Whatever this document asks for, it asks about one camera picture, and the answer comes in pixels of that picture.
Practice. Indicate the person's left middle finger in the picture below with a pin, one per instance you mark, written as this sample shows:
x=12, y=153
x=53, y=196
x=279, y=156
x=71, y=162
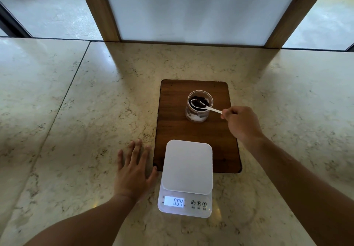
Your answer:
x=136, y=151

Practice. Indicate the white digital kitchen scale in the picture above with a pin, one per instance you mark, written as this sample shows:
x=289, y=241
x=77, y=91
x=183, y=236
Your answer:
x=186, y=179

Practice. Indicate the person's left hand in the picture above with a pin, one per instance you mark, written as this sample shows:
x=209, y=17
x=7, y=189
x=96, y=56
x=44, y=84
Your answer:
x=132, y=175

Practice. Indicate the person's right fingers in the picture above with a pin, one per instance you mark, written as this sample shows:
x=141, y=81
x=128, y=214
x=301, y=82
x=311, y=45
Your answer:
x=227, y=113

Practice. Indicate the wooden cutting board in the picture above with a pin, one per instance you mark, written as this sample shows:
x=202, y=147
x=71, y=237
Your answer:
x=193, y=132

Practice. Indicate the white plastic spoon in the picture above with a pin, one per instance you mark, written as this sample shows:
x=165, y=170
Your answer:
x=205, y=106

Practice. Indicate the wooden framed frosted panel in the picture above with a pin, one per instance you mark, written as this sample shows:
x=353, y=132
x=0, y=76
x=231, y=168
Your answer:
x=204, y=10

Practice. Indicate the dark berries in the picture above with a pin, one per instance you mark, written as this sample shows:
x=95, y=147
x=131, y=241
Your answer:
x=199, y=101

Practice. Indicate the person's right hand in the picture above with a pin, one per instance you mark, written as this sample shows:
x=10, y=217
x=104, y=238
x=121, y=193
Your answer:
x=242, y=124

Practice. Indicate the clear plastic dessert cup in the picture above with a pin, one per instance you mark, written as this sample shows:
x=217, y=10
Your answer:
x=198, y=107

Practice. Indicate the person's left thumb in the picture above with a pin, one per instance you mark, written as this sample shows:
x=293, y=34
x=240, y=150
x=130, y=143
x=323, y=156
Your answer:
x=153, y=173

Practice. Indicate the person's left little finger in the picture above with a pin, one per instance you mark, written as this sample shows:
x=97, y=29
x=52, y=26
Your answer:
x=120, y=159

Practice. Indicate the person's left forearm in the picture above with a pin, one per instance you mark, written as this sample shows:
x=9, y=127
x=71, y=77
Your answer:
x=83, y=222

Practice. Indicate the person's right forearm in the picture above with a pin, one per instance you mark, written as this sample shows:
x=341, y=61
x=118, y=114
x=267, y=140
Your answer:
x=298, y=187

